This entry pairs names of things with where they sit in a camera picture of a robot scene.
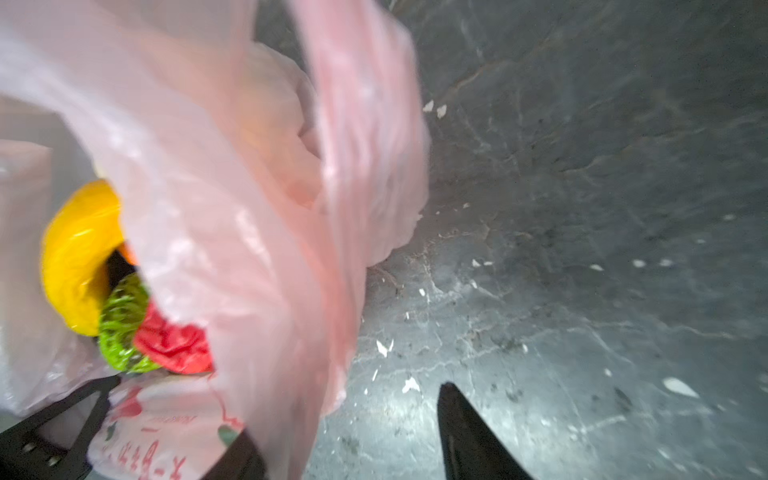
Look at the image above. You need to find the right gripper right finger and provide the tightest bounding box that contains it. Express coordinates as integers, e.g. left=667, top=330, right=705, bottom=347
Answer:
left=437, top=382, right=533, bottom=480

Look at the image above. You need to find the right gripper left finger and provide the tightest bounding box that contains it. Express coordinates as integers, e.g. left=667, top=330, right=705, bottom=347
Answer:
left=1, top=376, right=120, bottom=480

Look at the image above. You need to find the pink plastic bag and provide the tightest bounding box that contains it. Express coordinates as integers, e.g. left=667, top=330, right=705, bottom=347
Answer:
left=1, top=1, right=429, bottom=479

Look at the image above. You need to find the green fake fruit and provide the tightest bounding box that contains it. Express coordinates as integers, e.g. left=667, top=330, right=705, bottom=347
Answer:
left=98, top=273, right=161, bottom=374

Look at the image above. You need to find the red fake strawberry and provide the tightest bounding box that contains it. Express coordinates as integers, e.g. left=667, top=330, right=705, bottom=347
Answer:
left=133, top=301, right=214, bottom=375

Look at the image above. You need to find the yellow fake banana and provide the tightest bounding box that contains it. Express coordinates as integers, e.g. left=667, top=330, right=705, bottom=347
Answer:
left=41, top=179, right=124, bottom=337

